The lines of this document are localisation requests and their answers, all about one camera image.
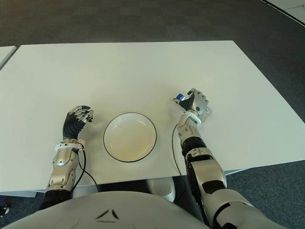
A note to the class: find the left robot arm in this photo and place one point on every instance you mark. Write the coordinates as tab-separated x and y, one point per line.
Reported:
63	167

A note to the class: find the white plate black rim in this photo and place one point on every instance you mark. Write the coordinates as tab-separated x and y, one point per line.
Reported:
130	137

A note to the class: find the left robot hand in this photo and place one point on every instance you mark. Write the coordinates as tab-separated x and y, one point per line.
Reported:
71	126

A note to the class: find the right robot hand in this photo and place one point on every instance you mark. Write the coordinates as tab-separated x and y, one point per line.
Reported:
200	105

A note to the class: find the grey robot torso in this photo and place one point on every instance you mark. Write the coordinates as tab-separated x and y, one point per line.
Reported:
107	212

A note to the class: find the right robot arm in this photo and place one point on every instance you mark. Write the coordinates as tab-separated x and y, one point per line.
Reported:
207	174

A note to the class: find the black support column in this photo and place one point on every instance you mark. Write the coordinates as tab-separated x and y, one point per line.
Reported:
188	205

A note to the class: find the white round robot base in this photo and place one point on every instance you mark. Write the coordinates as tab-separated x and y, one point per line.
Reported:
162	188

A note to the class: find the white side table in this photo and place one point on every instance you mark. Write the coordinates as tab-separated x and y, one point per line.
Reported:
6	55

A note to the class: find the black wheeled stand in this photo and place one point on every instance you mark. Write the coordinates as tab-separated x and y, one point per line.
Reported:
4	210

